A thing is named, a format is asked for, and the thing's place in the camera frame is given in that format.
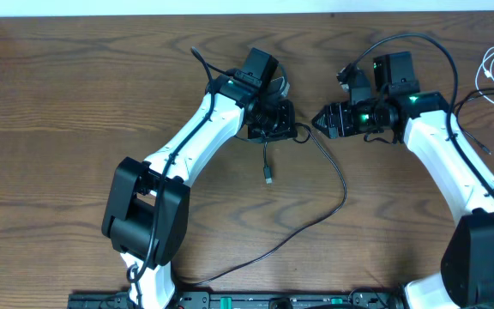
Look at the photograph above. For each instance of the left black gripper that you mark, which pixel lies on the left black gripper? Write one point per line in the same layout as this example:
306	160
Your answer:
274	130

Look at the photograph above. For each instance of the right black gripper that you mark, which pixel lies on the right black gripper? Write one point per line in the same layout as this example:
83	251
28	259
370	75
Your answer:
334	120

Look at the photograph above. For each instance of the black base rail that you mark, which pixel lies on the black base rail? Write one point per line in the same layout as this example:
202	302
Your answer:
358	298

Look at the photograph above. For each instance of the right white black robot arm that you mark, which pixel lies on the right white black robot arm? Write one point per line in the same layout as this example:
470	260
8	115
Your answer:
421	121

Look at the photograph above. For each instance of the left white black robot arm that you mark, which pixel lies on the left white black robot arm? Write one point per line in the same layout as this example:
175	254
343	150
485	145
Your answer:
146	215

